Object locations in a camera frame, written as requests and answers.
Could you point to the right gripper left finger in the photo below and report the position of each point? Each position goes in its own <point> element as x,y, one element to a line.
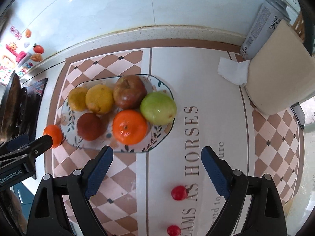
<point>84,183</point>

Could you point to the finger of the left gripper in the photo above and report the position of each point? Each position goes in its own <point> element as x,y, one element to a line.
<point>15,143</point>
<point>32,149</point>

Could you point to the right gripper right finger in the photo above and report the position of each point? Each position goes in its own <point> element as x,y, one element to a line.
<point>230,184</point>

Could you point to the orange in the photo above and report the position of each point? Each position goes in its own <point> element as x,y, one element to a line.
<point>129,127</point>
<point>55,132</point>

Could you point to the dark red-brown fruit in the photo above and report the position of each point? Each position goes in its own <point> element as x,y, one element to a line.
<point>89,127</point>

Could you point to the cherry tomato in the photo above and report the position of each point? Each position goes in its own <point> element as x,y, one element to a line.
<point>179,193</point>
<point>174,230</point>

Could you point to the yellow pear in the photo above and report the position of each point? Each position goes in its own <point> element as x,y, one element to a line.
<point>76,98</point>
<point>99,99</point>

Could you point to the yellow pear front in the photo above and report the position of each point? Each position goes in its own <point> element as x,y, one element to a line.
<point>99,99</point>

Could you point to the orange front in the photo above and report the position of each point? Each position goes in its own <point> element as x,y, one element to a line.
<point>129,127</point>

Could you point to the red-brown apple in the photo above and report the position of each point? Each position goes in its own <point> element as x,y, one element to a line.
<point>129,92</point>

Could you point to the green apple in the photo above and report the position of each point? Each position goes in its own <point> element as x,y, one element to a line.
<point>158,108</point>

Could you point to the black wok pan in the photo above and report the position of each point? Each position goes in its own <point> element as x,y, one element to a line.
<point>10,103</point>

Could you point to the black gas stove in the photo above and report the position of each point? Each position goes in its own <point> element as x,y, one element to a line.
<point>31,97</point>

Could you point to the oval patterned ceramic plate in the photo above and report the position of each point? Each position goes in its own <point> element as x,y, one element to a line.
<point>155,133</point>

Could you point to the black smartphone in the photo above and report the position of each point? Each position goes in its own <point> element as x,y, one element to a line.
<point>299,114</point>

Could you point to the white tissue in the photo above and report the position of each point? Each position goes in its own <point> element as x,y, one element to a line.
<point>234,72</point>

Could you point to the cream utensil holder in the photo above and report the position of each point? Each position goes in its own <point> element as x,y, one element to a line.
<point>281,73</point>

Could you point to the spray can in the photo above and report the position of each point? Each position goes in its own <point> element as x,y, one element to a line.
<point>269,16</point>

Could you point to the colourful wall sticker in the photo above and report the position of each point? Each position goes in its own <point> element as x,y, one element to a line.
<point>19,53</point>

